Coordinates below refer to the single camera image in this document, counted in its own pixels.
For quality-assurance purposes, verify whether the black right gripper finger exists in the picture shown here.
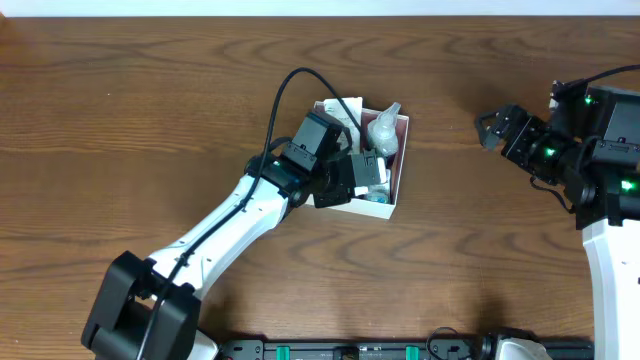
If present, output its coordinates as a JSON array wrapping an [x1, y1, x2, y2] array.
[[494, 104, 528, 125], [474, 111, 503, 150]]

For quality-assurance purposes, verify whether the green soap box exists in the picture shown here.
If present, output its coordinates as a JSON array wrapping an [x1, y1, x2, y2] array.
[[364, 169, 392, 204]]

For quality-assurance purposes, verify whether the clear pump bottle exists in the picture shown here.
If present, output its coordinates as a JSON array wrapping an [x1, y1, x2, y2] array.
[[367, 102, 401, 158]]

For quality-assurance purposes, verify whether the white cream tube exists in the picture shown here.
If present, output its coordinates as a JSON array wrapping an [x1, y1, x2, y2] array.
[[323, 97, 363, 154]]

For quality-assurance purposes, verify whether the teal toothpaste tube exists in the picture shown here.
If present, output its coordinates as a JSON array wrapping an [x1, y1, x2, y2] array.
[[354, 186, 370, 197]]

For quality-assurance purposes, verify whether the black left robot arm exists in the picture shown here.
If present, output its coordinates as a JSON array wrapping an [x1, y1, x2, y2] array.
[[81, 111, 347, 359]]

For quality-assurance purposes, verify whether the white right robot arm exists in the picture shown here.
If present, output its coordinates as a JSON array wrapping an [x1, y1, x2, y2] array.
[[474, 79, 639, 359]]

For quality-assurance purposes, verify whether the white cardboard box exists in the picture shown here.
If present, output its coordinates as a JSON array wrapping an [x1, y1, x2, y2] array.
[[313, 101, 410, 220]]

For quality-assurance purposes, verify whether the black mounting rail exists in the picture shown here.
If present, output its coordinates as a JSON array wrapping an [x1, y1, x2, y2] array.
[[216, 327, 595, 360]]

